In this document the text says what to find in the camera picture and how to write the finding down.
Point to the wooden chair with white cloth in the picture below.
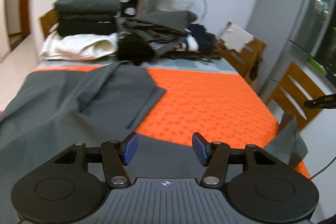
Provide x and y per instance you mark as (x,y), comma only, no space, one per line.
(242,50)

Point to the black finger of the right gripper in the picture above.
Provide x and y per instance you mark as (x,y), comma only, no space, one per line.
(322,102)

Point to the white quilted jacket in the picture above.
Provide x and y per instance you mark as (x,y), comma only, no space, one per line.
(81,47)

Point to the messy dark clothes pile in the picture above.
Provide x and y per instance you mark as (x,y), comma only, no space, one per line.
(165,34)

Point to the wooden chair behind clothes stack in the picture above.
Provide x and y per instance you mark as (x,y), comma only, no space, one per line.
(47,21)

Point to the orange patterned table cloth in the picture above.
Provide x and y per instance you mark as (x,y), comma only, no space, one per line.
(165,106)

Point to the wooden chair by refrigerator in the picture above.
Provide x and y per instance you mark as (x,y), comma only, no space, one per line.
(292,91)

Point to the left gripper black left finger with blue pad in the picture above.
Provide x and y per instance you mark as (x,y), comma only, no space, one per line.
(128,148)

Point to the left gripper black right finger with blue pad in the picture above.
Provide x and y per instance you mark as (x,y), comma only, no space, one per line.
(202,148)

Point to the folded dark clothes stack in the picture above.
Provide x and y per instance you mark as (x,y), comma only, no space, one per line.
(77,17)

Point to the dark grey garment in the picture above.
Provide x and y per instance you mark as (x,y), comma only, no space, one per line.
(89,184)

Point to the grey refrigerator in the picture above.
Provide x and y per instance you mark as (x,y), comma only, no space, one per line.
(291,30)

